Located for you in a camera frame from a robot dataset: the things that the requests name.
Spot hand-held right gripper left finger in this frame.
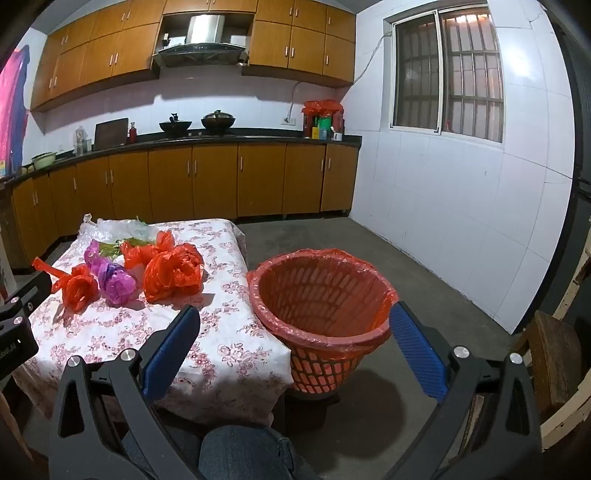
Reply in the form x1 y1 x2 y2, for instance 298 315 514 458
48 305 204 480

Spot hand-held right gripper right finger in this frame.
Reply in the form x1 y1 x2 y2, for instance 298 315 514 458
383 302 542 480

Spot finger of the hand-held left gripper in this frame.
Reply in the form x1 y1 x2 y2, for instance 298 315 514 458
0 272 53 324

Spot large red plastic bag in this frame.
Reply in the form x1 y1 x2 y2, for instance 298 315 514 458
142 242 206 304

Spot purple plastic bag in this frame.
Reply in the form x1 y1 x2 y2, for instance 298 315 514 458
90 258 139 305

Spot red plastic lattice basket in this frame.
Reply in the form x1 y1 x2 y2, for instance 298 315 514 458
252 249 398 400

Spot orange plastic basket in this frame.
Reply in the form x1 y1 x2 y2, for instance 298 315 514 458
247 248 399 357

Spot green plastic packet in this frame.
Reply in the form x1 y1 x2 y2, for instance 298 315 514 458
99 238 149 257

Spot floral tablecloth table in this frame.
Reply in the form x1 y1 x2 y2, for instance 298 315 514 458
14 218 296 428

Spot person's leg in jeans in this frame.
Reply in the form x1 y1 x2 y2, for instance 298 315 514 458
120 425 319 480

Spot brown wooden chair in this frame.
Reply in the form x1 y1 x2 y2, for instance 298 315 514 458
462 311 585 480

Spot dark wooden cutting board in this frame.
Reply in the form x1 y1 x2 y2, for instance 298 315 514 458
94 117 130 151

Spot wooden base cabinets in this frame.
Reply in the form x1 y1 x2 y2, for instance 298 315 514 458
9 138 361 271

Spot pink hanging cloth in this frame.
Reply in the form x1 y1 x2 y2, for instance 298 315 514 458
0 48 30 174

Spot black open wok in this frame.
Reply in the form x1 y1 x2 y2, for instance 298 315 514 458
159 113 193 135

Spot black kitchen countertop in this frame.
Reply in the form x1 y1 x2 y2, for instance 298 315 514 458
0 129 363 186

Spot black wok with lid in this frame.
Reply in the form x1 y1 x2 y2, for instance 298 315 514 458
201 110 236 133

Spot red bag over bottles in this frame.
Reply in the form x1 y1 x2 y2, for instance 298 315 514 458
302 99 345 119

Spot barred window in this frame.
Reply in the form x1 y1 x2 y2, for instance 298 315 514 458
382 1 507 147

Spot steel range hood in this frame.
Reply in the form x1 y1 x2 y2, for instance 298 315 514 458
152 14 250 70

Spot cream wooden frame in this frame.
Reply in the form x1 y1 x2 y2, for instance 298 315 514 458
540 249 591 453

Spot wooden wall cabinets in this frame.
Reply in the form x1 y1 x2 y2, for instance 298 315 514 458
30 0 357 112

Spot white wall cable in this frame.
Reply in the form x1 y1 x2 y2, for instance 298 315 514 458
289 31 394 121

